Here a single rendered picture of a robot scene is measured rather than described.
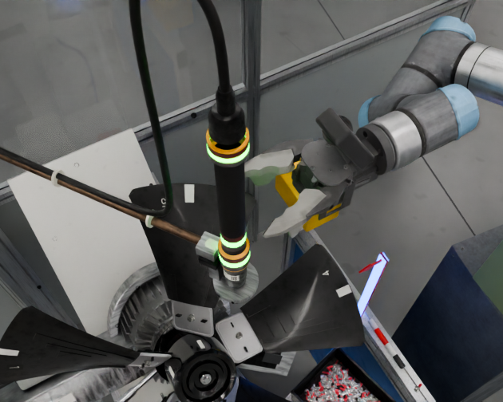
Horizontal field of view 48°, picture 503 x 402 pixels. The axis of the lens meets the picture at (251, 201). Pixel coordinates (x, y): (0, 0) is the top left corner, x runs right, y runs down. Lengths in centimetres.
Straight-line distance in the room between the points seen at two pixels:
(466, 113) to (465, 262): 71
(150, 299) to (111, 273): 11
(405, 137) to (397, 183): 203
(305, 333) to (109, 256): 44
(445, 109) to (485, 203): 206
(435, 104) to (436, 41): 16
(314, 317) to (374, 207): 158
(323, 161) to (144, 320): 58
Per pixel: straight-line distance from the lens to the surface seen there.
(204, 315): 107
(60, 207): 120
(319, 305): 119
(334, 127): 67
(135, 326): 120
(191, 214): 100
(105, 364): 109
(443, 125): 82
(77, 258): 123
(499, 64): 92
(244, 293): 87
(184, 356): 106
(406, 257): 262
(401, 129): 78
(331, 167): 74
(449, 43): 95
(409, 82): 92
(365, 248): 259
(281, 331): 115
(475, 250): 153
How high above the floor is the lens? 227
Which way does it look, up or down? 58 degrees down
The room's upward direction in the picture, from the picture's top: straight up
